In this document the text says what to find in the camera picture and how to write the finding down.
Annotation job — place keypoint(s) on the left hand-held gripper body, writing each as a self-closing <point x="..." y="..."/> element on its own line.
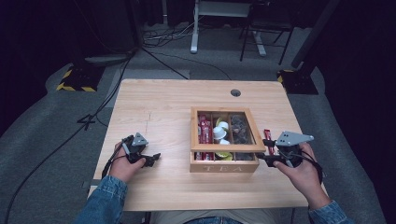
<point x="134" y="149"/>

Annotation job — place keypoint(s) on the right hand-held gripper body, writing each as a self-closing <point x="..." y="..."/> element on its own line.
<point x="291" y="154"/>

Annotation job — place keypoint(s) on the red stick sachet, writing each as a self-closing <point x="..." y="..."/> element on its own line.
<point x="267" y="134"/>

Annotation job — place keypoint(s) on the wooden box with glass lid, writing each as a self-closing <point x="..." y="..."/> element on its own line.
<point x="224" y="166"/>

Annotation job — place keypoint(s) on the person's left hand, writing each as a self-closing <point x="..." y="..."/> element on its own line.
<point x="123" y="169"/>

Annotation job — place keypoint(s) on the person's right hand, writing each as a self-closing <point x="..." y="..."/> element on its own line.
<point x="306" y="183"/>

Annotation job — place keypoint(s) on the pile of dark packets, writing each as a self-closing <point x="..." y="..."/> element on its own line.
<point x="240" y="130"/>

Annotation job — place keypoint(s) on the yellow-lidded creamer cup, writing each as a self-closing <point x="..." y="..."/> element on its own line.
<point x="224" y="155"/>
<point x="219" y="120"/>

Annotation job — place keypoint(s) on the white creamer cup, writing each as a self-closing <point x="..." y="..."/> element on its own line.
<point x="224" y="125"/>
<point x="219" y="133"/>
<point x="224" y="142"/>

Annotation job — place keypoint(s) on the row of red sachets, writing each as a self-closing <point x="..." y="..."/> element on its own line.
<point x="204" y="130"/>

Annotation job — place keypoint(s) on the yellow-black striped stand base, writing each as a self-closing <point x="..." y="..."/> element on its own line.
<point x="77" y="79"/>
<point x="297" y="82"/>

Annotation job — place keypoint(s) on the person's lap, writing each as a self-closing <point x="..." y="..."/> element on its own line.
<point x="214" y="217"/>

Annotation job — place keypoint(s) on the white desk leg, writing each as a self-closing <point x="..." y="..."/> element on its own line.
<point x="195" y="31"/>
<point x="259" y="43"/>

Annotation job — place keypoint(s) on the black chair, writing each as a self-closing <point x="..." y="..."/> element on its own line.
<point x="267" y="29"/>

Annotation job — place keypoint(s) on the black slanted pole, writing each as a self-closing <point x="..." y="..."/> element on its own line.
<point x="314" y="31"/>

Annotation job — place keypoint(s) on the grey table bracket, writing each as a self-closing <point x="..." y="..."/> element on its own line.
<point x="90" y="184"/>

